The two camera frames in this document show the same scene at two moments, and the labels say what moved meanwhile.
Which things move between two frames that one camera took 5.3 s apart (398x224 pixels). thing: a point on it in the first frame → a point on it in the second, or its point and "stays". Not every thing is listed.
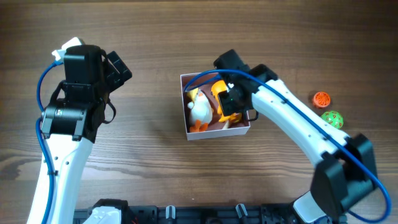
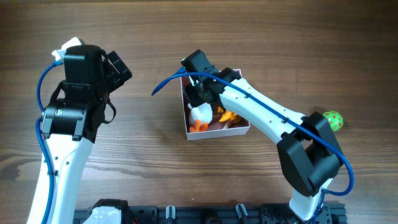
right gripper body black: x=228 y=101 → x=197 y=94
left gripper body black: x=117 y=71 stays
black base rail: x=265 y=213 stays
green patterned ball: x=334 y=118 stays
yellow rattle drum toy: x=236 y=117 → x=229 y=125
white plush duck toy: x=201 y=111 stays
